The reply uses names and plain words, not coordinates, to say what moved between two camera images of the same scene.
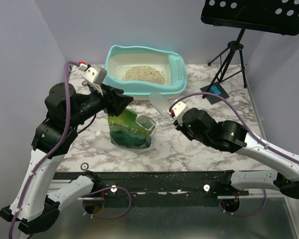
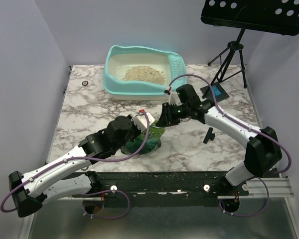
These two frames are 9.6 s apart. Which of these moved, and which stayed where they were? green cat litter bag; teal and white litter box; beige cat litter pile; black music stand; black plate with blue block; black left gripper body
Moved: black left gripper body; green cat litter bag
Stayed: teal and white litter box; black plate with blue block; black music stand; beige cat litter pile
